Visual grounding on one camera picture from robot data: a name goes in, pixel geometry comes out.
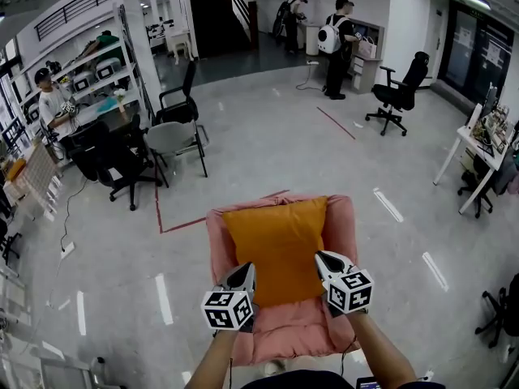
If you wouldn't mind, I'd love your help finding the person's left forearm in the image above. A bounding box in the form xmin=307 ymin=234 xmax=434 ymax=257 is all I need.
xmin=184 ymin=330 xmax=240 ymax=389

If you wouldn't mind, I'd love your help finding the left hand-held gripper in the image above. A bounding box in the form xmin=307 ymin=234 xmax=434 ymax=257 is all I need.
xmin=200 ymin=262 xmax=257 ymax=334

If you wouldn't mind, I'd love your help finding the person's right forearm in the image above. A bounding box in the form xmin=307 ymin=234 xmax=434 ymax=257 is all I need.
xmin=346 ymin=312 xmax=418 ymax=389

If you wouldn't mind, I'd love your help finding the orange pillow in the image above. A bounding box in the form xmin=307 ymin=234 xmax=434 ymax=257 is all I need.
xmin=221 ymin=195 xmax=328 ymax=310

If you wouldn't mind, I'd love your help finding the black visitor chair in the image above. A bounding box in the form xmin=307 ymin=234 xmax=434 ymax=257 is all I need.
xmin=153 ymin=60 xmax=211 ymax=149

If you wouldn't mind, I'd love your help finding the grey plastic chair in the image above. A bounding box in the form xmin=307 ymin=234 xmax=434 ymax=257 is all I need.
xmin=145 ymin=120 xmax=209 ymax=188

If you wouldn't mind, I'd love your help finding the white tote bag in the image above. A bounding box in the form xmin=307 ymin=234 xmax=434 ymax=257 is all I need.
xmin=357 ymin=35 xmax=379 ymax=59

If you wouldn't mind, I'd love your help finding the black staircase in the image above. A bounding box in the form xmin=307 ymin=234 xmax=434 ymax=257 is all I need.
xmin=187 ymin=0 xmax=260 ymax=60

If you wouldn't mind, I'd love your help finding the white box with dark screen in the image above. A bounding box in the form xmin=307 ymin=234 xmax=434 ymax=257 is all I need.
xmin=71 ymin=71 xmax=97 ymax=93
xmin=96 ymin=57 xmax=122 ymax=81

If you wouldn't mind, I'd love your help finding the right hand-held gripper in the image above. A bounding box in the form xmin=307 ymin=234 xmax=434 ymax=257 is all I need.
xmin=315 ymin=250 xmax=375 ymax=319

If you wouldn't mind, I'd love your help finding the person's dark clothing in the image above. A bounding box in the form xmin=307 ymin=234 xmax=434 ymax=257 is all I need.
xmin=241 ymin=369 xmax=447 ymax=389

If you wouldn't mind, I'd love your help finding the white desk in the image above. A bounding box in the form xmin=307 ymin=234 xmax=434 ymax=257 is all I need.
xmin=432 ymin=126 xmax=514 ymax=215

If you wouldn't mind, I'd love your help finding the white metal stand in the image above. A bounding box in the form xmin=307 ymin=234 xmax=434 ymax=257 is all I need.
xmin=38 ymin=354 xmax=118 ymax=389

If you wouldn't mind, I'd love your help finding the white upright board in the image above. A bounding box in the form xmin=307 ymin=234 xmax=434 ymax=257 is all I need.
xmin=465 ymin=103 xmax=483 ymax=128

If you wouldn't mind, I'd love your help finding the dark glass double door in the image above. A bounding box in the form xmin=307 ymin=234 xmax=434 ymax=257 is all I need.
xmin=435 ymin=0 xmax=516 ymax=117

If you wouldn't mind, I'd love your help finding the person's light shoe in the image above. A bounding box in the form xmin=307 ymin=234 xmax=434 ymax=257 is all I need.
xmin=263 ymin=358 xmax=287 ymax=376

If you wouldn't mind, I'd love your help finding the white dressing table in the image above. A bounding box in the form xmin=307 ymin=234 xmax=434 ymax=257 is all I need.
xmin=165 ymin=28 xmax=195 ymax=66

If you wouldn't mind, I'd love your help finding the white cylindrical bin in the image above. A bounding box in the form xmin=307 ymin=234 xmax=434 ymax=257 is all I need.
xmin=303 ymin=22 xmax=320 ymax=54

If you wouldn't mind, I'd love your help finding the pink cloth covered chair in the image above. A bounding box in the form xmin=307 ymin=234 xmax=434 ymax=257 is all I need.
xmin=205 ymin=192 xmax=362 ymax=367

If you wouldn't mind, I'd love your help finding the straight red floor tape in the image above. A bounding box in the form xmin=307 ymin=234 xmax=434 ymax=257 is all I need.
xmin=315 ymin=106 xmax=357 ymax=140

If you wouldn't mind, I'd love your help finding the angled red floor tape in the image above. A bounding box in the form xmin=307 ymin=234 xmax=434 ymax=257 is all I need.
xmin=153 ymin=164 xmax=291 ymax=234

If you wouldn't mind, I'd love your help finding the black office chair with headrest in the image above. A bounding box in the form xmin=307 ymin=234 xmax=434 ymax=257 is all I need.
xmin=364 ymin=50 xmax=431 ymax=137

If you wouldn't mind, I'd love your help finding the dark table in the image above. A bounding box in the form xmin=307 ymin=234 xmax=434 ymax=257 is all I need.
xmin=75 ymin=103 xmax=143 ymax=137

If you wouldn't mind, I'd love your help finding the white lattice cabinet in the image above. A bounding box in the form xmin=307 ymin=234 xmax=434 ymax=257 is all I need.
xmin=2 ymin=142 xmax=62 ymax=222

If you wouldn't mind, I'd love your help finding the black computer monitor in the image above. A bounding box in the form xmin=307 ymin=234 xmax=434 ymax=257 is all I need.
xmin=480 ymin=83 xmax=499 ymax=119

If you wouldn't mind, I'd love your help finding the black swivel office chair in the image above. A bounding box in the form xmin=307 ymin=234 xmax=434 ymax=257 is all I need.
xmin=457 ymin=154 xmax=495 ymax=220
xmin=474 ymin=273 xmax=519 ymax=350
xmin=0 ymin=200 xmax=24 ymax=265
xmin=66 ymin=113 xmax=163 ymax=212

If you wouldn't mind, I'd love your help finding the grey counter with hutch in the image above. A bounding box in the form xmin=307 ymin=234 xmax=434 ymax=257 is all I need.
xmin=346 ymin=18 xmax=385 ymax=95

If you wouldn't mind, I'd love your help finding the yellow folded cloth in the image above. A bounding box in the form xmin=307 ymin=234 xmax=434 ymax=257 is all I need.
xmin=6 ymin=158 xmax=28 ymax=181

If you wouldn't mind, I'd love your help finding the white metal shelving unit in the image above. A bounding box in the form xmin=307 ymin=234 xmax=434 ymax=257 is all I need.
xmin=15 ymin=4 xmax=153 ymax=133

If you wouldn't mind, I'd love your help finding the white round backpack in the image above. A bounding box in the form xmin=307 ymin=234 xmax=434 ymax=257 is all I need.
xmin=316 ymin=14 xmax=350 ymax=56

